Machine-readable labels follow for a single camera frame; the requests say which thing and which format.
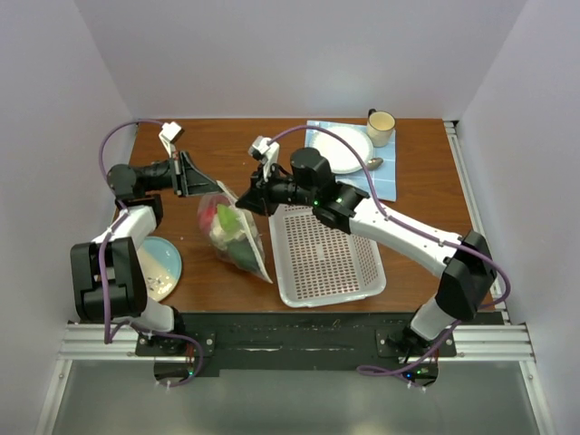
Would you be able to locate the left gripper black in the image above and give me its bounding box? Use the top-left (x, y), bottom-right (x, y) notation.
top-left (140, 150), bottom-right (223, 198)

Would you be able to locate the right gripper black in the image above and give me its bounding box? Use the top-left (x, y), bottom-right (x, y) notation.
top-left (236, 162), bottom-right (317, 218)

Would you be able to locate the clear zip top bag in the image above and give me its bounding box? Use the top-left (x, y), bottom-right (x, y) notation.
top-left (197, 180), bottom-right (273, 284)

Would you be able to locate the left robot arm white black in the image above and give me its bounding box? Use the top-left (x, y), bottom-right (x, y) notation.
top-left (70, 151), bottom-right (220, 355)

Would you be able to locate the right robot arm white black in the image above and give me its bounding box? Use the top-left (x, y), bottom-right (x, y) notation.
top-left (237, 139), bottom-right (498, 356)

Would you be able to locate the fake red apple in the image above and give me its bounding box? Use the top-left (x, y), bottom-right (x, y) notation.
top-left (198, 205), bottom-right (217, 235)

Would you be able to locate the fake white cauliflower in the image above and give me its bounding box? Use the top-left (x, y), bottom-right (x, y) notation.
top-left (209, 226), bottom-right (247, 250)

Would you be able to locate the fake green pepper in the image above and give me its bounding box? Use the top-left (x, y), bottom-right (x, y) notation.
top-left (227, 239), bottom-right (259, 273)

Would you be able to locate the blue beige ceramic plate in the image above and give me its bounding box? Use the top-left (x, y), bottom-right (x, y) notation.
top-left (137, 236), bottom-right (182, 302)

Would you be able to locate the white perforated plastic basket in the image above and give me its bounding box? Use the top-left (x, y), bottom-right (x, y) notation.
top-left (268, 205), bottom-right (387, 308)

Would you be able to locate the white paper plate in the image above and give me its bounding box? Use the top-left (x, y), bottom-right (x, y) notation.
top-left (309, 125), bottom-right (373, 175)

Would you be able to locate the metal spoon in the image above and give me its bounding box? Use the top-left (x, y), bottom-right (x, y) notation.
top-left (365, 158), bottom-right (384, 171)

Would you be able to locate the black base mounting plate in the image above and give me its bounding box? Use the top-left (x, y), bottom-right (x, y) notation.
top-left (135, 311), bottom-right (505, 380)

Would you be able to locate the cream enamel mug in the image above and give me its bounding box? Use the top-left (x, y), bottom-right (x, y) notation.
top-left (366, 109), bottom-right (396, 148)

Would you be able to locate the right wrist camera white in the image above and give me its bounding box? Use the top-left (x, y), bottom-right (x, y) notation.
top-left (248, 136), bottom-right (280, 181)

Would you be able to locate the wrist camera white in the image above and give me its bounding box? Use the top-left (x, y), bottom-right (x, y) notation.
top-left (248, 136), bottom-right (280, 181)
top-left (159, 121), bottom-right (184, 158)

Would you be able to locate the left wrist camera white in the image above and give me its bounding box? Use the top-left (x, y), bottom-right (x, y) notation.
top-left (159, 121), bottom-right (184, 158)

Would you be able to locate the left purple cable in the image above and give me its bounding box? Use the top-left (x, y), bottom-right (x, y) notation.
top-left (98, 118), bottom-right (205, 389)

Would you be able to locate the right side aluminium rail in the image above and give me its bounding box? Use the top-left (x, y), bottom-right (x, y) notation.
top-left (443, 121), bottom-right (511, 325)

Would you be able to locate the aluminium frame rail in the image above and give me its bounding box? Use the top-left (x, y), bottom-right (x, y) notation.
top-left (57, 324), bottom-right (536, 363)

